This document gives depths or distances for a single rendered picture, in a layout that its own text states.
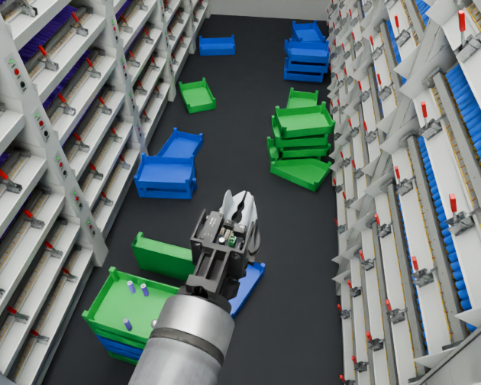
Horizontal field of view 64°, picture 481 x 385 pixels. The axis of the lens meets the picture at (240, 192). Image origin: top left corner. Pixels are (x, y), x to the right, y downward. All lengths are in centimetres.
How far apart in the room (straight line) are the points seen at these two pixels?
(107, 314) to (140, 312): 12
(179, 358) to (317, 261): 158
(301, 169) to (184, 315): 198
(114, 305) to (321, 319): 89
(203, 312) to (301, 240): 161
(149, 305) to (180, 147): 128
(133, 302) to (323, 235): 104
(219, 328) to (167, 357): 6
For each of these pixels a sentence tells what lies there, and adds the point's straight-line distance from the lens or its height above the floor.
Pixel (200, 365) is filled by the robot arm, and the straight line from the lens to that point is 44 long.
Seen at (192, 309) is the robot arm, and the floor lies 124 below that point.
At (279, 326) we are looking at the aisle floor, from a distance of 179.
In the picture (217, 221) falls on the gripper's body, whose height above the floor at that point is 124.
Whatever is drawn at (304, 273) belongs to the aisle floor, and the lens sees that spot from 193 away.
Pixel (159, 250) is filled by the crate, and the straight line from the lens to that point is 177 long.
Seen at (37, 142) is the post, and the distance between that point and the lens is 147.
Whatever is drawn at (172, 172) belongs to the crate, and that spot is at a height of 8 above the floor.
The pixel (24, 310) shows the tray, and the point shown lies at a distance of 162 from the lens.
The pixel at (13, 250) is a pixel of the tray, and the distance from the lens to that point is 152.
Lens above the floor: 164
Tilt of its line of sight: 48 degrees down
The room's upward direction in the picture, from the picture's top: straight up
